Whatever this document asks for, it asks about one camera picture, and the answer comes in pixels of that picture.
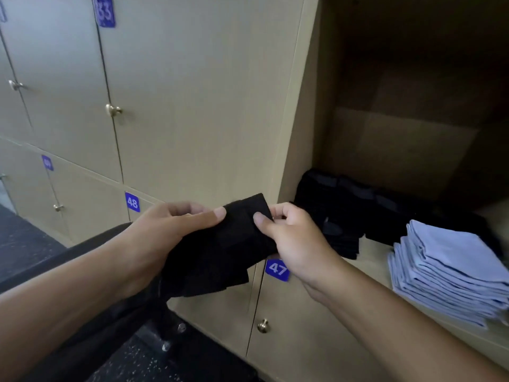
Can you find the stack of light blue cloths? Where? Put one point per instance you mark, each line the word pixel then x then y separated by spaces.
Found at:
pixel 445 270

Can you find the person's right hand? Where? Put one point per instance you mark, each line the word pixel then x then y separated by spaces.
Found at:
pixel 302 246

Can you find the person's left hand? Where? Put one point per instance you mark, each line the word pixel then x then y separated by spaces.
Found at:
pixel 159 242

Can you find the blue number label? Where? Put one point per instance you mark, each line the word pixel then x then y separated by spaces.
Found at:
pixel 278 270
pixel 132 202
pixel 105 11
pixel 47 163

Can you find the brass door knob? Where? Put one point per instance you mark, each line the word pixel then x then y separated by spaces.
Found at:
pixel 59 208
pixel 263 326
pixel 15 85
pixel 113 110

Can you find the pile of black cloths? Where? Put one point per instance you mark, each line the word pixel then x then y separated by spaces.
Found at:
pixel 342 206

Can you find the beige wooden locker cabinet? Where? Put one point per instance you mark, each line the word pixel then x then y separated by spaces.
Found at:
pixel 302 95

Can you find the person's left thumb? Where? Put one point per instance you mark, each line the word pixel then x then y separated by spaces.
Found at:
pixel 202 222

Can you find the large beige locker door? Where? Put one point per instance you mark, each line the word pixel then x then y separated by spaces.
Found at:
pixel 199 95
pixel 59 75

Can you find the person's right thumb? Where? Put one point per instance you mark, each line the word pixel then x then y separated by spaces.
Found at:
pixel 270 234

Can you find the black cloth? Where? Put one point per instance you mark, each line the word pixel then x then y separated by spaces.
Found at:
pixel 222 250

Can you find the person's left forearm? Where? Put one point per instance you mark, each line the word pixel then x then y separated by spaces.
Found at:
pixel 59 306

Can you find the black trolley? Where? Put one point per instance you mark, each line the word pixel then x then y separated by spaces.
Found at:
pixel 127 338

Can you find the person's right forearm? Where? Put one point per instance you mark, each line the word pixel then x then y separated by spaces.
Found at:
pixel 397 334

